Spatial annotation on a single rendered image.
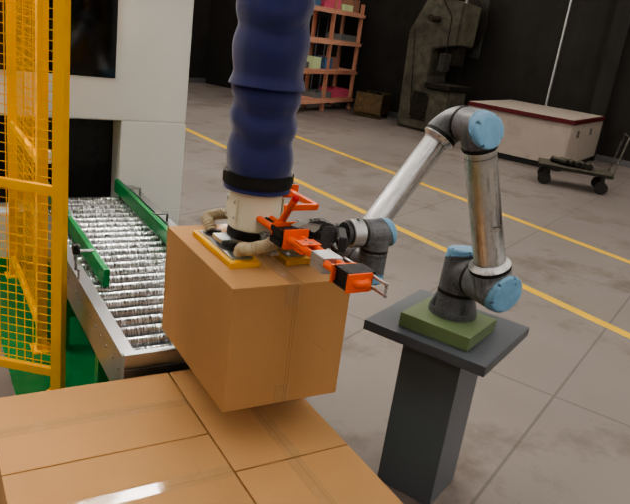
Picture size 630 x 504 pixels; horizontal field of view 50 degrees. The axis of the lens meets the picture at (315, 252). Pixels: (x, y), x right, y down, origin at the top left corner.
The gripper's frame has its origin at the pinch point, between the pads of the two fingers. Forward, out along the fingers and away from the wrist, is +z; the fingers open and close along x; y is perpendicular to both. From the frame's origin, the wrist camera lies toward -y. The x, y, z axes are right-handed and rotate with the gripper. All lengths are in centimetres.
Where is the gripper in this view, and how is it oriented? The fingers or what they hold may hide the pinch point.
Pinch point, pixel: (294, 237)
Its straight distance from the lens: 196.6
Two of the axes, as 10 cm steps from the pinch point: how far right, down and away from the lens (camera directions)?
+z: -8.6, 0.5, -5.1
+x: 1.4, -9.4, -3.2
